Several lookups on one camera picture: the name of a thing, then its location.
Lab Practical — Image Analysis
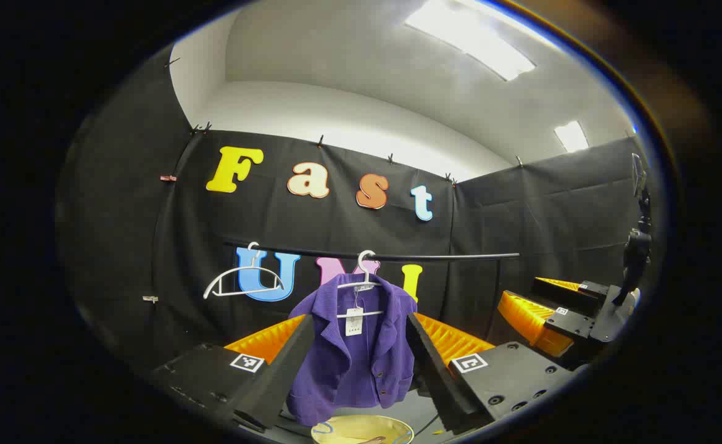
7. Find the small ceiling light panel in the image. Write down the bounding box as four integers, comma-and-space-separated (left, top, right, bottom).
554, 120, 590, 153

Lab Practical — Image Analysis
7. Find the black clothes rack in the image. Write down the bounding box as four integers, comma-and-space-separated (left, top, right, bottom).
222, 239, 521, 321

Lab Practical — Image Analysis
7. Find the black backdrop cloth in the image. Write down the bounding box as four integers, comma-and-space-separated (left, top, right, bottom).
59, 46, 645, 395

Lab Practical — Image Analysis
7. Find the purple ribbed jacket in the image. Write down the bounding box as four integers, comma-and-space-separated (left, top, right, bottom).
286, 273, 418, 427

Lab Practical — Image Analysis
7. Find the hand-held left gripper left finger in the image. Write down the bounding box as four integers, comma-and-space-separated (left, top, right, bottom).
150, 313, 316, 432

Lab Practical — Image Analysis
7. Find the white plastic hanger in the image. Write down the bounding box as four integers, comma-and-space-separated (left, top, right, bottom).
335, 249, 386, 320
203, 242, 286, 300

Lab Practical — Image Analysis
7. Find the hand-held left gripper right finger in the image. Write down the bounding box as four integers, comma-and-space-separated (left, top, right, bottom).
405, 311, 578, 435

